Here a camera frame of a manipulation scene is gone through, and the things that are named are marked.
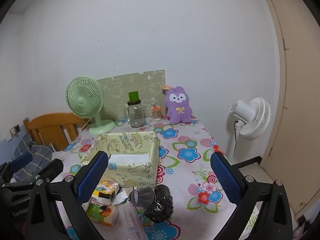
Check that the glass jar with black lid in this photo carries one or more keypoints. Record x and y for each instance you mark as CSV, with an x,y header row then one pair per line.
x,y
135,116

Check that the wall socket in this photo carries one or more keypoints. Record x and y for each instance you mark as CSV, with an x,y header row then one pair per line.
x,y
15,129

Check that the beige door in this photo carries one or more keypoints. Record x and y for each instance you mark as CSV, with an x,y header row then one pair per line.
x,y
300,105

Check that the patterned fabric storage box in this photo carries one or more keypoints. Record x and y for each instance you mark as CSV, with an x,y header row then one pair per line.
x,y
140,168

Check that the clear plastic bag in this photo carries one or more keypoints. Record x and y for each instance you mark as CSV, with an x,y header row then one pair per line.
x,y
130,220

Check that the green plastic cup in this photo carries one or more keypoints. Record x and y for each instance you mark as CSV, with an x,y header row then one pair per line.
x,y
134,96

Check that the green desk fan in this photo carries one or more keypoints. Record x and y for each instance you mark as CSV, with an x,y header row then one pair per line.
x,y
83,100

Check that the white standing fan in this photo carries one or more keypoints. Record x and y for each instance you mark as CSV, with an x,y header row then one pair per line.
x,y
252,120

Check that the toothpick jar with orange lid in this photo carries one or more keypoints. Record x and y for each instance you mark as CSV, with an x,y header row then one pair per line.
x,y
156,113

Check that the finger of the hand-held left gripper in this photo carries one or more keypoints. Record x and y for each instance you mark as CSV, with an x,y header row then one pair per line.
x,y
53,168
21,161

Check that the green patterned board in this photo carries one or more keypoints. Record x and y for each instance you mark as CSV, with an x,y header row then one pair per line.
x,y
147,85

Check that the plaid grey bedding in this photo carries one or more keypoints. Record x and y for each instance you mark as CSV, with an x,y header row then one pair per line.
x,y
37,152

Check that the purple plush bunny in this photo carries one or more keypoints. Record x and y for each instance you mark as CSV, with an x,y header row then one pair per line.
x,y
178,105

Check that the colourful tissue pack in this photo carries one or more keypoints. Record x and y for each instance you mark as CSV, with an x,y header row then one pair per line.
x,y
102,205

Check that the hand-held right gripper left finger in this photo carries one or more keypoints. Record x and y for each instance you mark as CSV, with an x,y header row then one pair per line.
x,y
92,176

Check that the clear glass mug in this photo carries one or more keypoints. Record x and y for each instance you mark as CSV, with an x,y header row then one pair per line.
x,y
123,115

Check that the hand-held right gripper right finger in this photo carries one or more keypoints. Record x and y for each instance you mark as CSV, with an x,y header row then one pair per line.
x,y
225,177

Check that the wooden bed headboard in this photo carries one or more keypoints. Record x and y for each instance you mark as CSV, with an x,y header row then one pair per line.
x,y
50,126

